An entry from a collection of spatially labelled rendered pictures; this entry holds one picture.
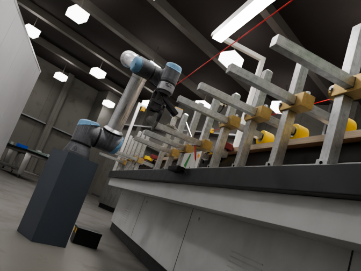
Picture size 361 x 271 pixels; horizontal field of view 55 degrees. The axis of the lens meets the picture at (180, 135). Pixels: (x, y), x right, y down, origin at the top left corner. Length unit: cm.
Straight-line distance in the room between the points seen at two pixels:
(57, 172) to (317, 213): 179
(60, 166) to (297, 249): 162
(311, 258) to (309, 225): 29
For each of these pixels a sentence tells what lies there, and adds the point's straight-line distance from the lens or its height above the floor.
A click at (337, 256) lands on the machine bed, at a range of 122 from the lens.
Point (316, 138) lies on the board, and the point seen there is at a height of 88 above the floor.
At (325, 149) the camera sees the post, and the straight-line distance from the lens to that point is 105.
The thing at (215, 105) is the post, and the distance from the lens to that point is 198.
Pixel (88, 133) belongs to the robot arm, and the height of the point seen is 77.
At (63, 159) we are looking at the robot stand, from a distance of 243.
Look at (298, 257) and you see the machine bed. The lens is 134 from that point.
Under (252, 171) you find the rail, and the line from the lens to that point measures 127.
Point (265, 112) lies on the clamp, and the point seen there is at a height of 95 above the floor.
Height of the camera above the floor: 45
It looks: 12 degrees up
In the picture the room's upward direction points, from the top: 19 degrees clockwise
